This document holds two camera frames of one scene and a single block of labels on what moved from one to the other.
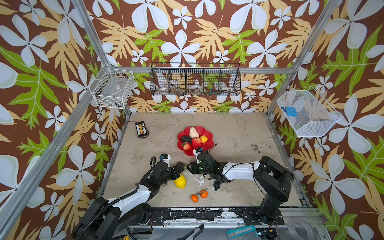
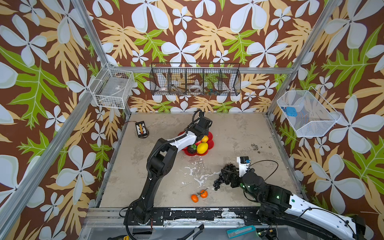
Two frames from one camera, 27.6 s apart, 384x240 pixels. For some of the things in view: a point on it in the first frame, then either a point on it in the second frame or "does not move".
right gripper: [197, 166] -> [231, 175]
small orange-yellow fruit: [203, 139] does not move
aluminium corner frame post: [94, 35] does not move
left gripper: [175, 173] -> [207, 131]
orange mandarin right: [204, 194] does not move
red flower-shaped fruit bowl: [201, 131] does not move
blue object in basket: [290, 111] does not move
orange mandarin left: [194, 198] does not move
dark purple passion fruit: [180, 166] -> [191, 150]
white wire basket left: [112, 87] does not move
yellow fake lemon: [181, 181] -> [202, 147]
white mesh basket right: [310, 114] does not move
